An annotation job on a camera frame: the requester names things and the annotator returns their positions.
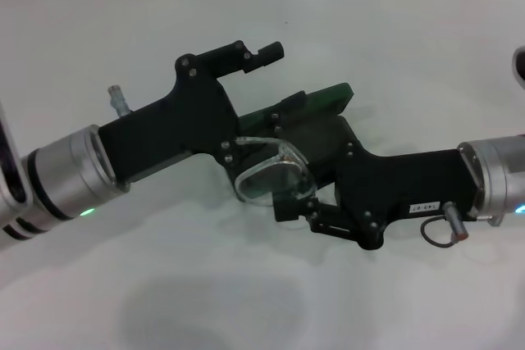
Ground green glasses case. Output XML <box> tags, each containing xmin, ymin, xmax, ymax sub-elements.
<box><xmin>229</xmin><ymin>81</ymin><xmax>354</xmax><ymax>206</ymax></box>

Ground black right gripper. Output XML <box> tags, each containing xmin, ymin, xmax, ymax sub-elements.
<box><xmin>272</xmin><ymin>140</ymin><xmax>480</xmax><ymax>252</ymax></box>

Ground silver right wrist plug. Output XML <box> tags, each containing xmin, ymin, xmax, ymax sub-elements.
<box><xmin>445</xmin><ymin>201</ymin><xmax>471</xmax><ymax>240</ymax></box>

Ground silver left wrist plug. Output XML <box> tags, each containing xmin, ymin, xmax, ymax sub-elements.
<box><xmin>105</xmin><ymin>84</ymin><xmax>133</xmax><ymax>118</ymax></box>

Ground silver wrist plug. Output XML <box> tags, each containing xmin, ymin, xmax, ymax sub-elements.
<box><xmin>105</xmin><ymin>84</ymin><xmax>133</xmax><ymax>118</ymax></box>
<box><xmin>445</xmin><ymin>201</ymin><xmax>471</xmax><ymax>240</ymax></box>

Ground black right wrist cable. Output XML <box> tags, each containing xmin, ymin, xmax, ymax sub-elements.
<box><xmin>421</xmin><ymin>216</ymin><xmax>457</xmax><ymax>249</ymax></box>

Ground clear white glasses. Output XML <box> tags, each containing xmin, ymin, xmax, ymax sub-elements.
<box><xmin>234</xmin><ymin>135</ymin><xmax>317</xmax><ymax>207</ymax></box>

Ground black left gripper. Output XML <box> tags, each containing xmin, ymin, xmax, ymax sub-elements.
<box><xmin>97</xmin><ymin>39</ymin><xmax>308</xmax><ymax>184</ymax></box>

